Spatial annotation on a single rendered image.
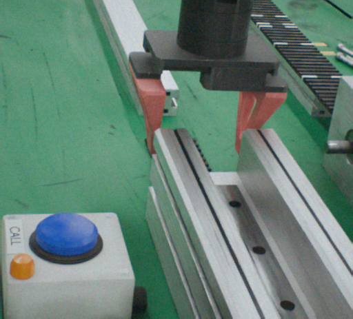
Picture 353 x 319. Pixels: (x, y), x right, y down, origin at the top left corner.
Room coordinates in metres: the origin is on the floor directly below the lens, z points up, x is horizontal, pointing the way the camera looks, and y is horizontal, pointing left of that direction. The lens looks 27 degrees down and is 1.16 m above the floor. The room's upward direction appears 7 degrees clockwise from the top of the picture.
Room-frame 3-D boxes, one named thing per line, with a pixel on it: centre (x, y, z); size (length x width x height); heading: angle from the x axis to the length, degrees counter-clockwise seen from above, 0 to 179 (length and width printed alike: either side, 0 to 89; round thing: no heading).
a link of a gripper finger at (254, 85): (0.68, -0.04, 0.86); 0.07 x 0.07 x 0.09; 15
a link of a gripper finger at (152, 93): (0.66, 0.01, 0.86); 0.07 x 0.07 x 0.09; 15
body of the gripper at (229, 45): (0.67, -0.02, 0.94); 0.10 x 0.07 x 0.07; 105
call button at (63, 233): (0.47, 0.06, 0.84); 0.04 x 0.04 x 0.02
